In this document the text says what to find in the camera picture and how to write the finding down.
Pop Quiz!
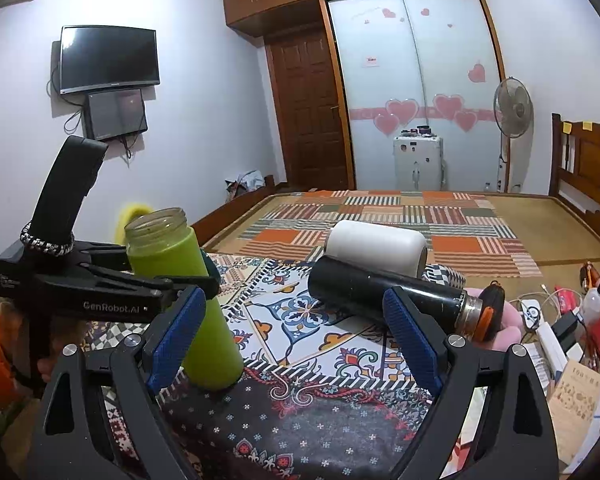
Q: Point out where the green cylindrical bottle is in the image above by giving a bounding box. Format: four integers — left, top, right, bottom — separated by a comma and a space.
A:
123, 206, 246, 392

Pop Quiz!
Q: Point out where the white tumbler cup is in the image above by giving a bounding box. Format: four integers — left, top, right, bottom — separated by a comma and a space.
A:
324, 220, 428, 278

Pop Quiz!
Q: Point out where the person left hand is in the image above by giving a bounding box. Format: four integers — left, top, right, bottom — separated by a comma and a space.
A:
38, 318, 88, 382

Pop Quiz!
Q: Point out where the beige printed booklet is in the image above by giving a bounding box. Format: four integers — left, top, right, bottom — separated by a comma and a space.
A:
547, 360, 600, 465

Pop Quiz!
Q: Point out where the yellow foam tube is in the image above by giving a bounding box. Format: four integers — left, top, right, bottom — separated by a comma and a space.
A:
114, 203, 154, 246

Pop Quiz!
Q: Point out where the patchwork patterned tablecloth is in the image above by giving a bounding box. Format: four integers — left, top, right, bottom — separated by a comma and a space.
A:
78, 251, 487, 480

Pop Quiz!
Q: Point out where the striped patchwork bed mat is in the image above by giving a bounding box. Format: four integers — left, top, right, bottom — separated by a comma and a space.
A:
199, 188, 600, 281

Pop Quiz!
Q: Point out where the black thermos bottle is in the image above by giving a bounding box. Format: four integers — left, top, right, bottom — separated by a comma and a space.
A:
307, 254, 485, 336

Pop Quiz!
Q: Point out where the wooden headboard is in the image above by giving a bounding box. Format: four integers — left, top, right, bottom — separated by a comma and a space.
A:
550, 113, 600, 237

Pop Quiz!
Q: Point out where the white small cabinet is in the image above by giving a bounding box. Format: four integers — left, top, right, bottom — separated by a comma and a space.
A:
393, 130, 443, 192

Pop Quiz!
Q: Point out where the brown wooden door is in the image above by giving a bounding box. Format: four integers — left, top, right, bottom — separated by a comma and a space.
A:
265, 24, 349, 191

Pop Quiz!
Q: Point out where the standing electric fan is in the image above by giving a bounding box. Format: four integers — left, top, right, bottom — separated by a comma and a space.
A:
493, 77, 534, 193

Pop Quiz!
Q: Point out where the sliding wardrobe with hearts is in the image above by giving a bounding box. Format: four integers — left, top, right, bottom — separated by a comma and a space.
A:
327, 0, 506, 192

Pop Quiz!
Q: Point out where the wooden bed frame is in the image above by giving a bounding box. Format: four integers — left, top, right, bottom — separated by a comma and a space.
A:
191, 173, 292, 248

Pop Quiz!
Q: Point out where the small grey wall monitor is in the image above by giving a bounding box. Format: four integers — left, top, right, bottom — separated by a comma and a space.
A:
84, 89, 148, 141

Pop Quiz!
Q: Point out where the wall mounted black television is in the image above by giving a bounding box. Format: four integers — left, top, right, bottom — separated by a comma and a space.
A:
58, 25, 160, 96

